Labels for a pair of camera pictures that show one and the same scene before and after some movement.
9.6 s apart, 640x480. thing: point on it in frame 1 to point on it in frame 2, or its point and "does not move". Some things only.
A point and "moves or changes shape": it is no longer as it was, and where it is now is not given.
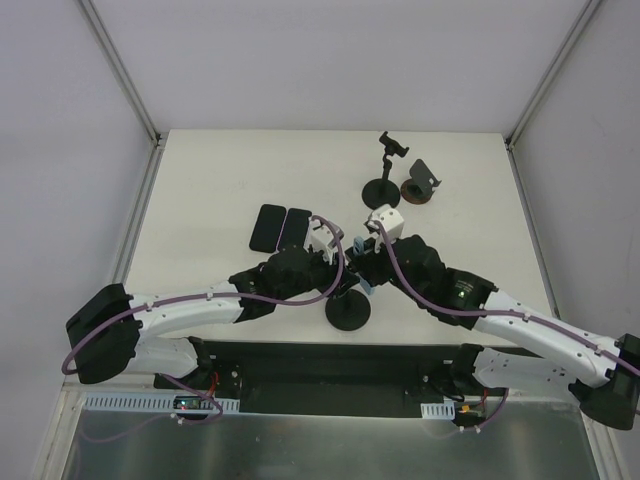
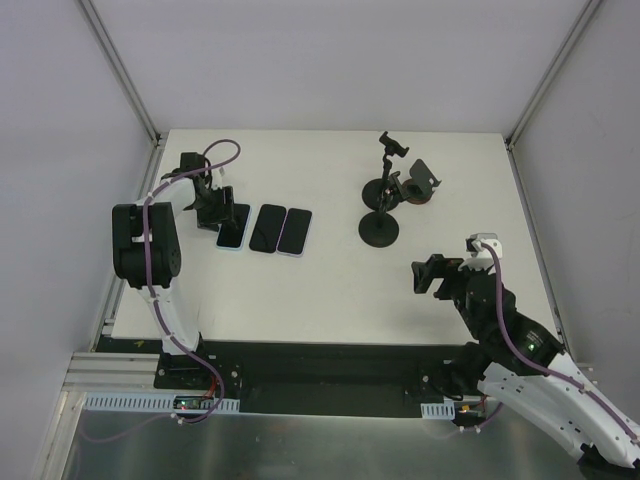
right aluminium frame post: [539, 92] does not move
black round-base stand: [347, 310] moves or changes shape
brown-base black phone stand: [419, 188] does not move
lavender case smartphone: [294, 228] does not move
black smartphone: [268, 228] does not move
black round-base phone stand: [380, 192] does not move
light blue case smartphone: [361, 246] to [232, 233]
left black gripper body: [331, 272] to [218, 211]
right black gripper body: [370, 265] to [439, 276]
